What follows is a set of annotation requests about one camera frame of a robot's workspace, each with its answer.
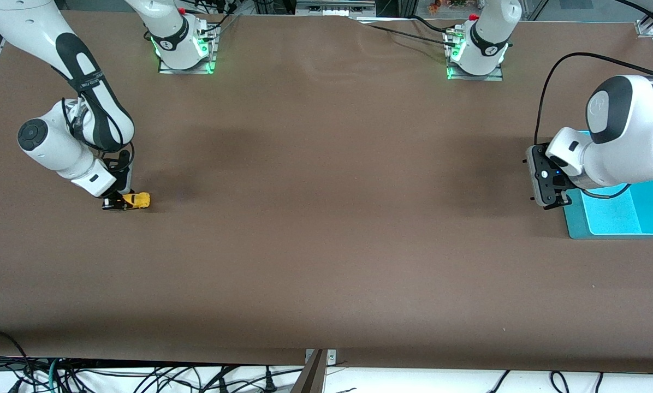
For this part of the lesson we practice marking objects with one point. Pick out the brown table cover sheet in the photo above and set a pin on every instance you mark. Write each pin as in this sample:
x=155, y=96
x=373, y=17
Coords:
x=326, y=245

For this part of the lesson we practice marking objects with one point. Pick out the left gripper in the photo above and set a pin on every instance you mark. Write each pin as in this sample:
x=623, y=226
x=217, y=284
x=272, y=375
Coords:
x=564, y=197

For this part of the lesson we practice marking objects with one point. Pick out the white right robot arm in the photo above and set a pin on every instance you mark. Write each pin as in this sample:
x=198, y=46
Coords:
x=31, y=33

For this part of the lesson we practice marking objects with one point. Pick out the teal plastic bin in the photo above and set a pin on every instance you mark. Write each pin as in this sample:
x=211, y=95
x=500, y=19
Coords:
x=632, y=213

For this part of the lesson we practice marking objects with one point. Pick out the yellow toy beetle car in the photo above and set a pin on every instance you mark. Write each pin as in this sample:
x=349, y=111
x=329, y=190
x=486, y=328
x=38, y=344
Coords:
x=140, y=201

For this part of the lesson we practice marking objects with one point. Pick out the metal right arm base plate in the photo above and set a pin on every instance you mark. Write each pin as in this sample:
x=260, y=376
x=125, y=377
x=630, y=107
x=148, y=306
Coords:
x=213, y=60

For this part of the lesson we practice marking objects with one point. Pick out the metal table edge bracket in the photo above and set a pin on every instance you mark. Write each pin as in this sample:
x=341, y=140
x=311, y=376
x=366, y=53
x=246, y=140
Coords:
x=332, y=357

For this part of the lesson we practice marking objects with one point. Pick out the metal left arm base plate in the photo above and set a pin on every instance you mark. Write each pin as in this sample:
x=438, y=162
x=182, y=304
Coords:
x=498, y=76

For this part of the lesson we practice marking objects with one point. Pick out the dark metal bar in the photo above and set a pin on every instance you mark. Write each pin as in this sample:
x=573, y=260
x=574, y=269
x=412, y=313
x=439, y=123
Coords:
x=310, y=379

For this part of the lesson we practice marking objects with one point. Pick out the aluminium corner profile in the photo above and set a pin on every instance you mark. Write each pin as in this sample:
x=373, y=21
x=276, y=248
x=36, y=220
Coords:
x=643, y=28

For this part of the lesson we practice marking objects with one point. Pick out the grey background device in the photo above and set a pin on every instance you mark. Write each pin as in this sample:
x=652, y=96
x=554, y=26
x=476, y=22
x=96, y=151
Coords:
x=334, y=8

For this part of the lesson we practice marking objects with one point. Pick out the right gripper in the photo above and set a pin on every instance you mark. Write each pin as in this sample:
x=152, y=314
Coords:
x=122, y=176

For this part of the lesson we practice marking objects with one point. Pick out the orange background object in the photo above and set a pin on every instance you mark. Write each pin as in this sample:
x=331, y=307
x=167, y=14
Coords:
x=434, y=6

